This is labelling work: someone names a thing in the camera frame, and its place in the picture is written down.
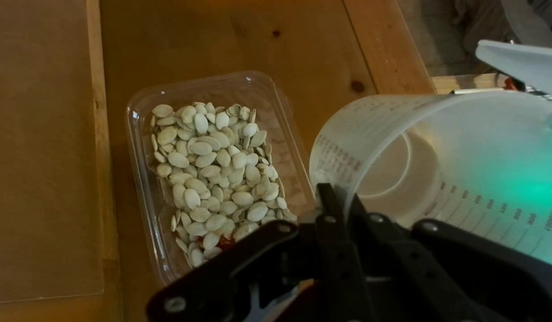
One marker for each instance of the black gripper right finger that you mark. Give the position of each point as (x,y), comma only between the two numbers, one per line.
(453,280)

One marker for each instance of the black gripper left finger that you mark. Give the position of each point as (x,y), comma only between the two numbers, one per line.
(257,274)

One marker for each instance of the translucent plastic measuring jug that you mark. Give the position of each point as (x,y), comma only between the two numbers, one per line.
(482,155)

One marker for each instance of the white pumpkin seeds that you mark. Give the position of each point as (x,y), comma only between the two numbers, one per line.
(209,173)

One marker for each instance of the clear plastic tray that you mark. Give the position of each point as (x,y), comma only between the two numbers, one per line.
(141,198)

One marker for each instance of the large wooden board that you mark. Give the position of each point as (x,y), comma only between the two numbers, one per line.
(42,149)

